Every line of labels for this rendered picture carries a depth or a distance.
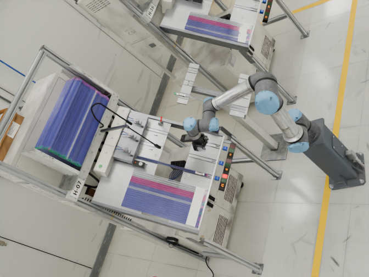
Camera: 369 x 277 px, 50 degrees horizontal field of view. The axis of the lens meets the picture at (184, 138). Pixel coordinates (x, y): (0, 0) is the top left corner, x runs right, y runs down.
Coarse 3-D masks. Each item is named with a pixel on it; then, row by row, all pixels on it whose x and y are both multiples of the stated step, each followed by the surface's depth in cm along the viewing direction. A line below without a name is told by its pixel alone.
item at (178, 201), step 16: (144, 176) 256; (128, 192) 251; (144, 192) 251; (160, 192) 251; (176, 192) 251; (192, 192) 251; (144, 208) 247; (160, 208) 247; (176, 208) 246; (192, 208) 246; (192, 224) 242
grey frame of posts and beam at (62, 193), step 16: (48, 48) 239; (64, 64) 245; (96, 144) 252; (176, 144) 309; (240, 144) 281; (0, 160) 213; (256, 160) 293; (32, 176) 224; (64, 192) 237; (96, 208) 252; (128, 224) 267; (160, 240) 285; (208, 240) 248; (192, 256) 309; (240, 256) 268
